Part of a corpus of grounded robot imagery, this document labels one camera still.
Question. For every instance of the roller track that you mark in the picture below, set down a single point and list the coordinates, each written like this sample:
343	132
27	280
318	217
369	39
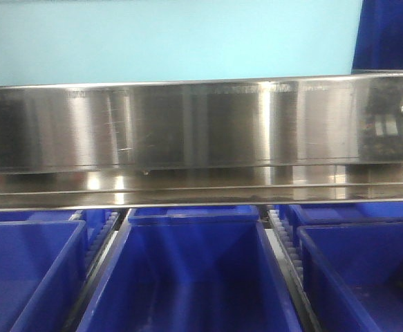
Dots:
94	259
291	266

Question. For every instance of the blue bin behind left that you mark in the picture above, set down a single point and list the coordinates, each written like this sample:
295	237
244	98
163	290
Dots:
49	216

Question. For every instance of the steel shelf front rail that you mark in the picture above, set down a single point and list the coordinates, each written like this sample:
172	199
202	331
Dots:
328	139

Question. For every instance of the blue bin lower right front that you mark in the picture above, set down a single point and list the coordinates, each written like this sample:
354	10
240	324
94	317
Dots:
353	275

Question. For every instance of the roller track lower right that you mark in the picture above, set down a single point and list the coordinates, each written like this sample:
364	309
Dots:
291	266

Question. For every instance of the dark blue bin top right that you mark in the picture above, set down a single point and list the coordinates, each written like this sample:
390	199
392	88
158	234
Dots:
379	44

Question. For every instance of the roller track lower left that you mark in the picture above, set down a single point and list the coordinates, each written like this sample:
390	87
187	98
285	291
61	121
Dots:
94	259

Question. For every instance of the blue bin lower left front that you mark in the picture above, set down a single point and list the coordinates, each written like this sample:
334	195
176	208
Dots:
42	268

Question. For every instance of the blue bin behind right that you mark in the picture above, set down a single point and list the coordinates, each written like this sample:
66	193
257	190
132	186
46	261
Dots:
297	215

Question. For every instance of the blue bin behind centre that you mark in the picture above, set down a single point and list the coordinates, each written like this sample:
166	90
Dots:
192	214

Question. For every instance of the blue bin lower centre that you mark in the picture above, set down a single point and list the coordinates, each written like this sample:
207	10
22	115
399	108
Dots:
191	277

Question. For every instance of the light blue plastic bin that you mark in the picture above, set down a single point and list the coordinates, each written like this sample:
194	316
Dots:
57	42

